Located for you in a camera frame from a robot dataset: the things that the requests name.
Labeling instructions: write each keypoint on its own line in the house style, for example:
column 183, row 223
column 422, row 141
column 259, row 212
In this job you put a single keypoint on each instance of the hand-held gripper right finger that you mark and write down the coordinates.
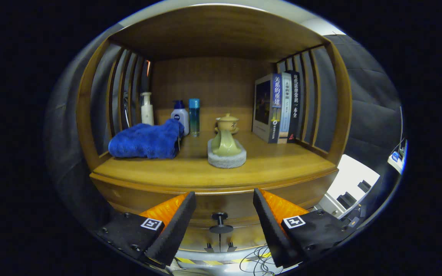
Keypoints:
column 274, row 234

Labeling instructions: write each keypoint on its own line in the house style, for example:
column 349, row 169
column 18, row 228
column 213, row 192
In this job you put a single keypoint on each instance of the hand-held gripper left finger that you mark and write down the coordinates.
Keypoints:
column 175, row 234

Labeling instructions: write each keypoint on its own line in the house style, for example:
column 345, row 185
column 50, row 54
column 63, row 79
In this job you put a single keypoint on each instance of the wooden countertop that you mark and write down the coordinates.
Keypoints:
column 282, row 165

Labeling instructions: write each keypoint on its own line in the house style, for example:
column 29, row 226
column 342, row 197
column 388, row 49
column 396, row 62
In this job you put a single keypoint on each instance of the wooden cabinet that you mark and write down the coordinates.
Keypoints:
column 213, row 80

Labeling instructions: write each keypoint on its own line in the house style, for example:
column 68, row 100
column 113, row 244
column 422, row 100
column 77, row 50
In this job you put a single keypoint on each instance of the yellow black floor tape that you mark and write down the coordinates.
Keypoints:
column 213, row 263

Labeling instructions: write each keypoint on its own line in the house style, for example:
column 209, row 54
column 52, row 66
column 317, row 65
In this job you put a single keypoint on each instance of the blue towel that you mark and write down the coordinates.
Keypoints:
column 144, row 142

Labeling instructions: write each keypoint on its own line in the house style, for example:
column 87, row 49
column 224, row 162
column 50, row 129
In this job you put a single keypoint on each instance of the blue translucent bottle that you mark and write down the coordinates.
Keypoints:
column 194, row 119

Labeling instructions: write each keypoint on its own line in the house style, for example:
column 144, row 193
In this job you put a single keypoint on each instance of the white bottle blue cap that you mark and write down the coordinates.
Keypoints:
column 180, row 115

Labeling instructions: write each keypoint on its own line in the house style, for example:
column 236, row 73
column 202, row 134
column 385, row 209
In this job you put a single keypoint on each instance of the pale spine book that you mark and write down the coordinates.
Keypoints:
column 285, row 115

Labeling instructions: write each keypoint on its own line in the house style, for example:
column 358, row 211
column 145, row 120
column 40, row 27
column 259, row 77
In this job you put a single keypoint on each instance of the beige lidded teacup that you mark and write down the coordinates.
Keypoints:
column 228, row 120

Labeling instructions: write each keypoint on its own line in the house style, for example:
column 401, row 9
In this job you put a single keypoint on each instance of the white pump bottle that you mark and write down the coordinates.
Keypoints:
column 147, row 113

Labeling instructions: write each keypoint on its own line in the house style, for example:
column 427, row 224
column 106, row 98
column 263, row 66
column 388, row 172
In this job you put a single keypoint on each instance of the black spine book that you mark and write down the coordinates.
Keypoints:
column 294, row 111

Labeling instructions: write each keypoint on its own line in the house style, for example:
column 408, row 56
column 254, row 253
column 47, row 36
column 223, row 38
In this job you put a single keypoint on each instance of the blue spine book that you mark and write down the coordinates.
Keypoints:
column 263, row 103

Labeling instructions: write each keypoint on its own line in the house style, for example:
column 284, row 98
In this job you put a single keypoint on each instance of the white desk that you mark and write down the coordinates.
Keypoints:
column 398, row 164

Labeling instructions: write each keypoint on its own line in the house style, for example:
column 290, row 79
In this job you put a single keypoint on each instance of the small blue object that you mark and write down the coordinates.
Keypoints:
column 395, row 156

